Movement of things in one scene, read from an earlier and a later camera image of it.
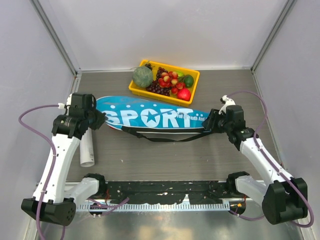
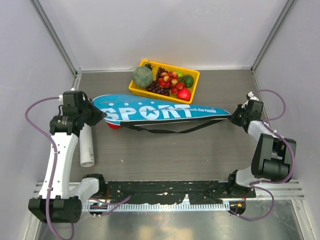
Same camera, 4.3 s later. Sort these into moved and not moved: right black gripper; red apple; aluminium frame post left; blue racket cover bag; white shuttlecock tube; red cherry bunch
Moved: blue racket cover bag; right black gripper
Not moved: red apple; white shuttlecock tube; red cherry bunch; aluminium frame post left
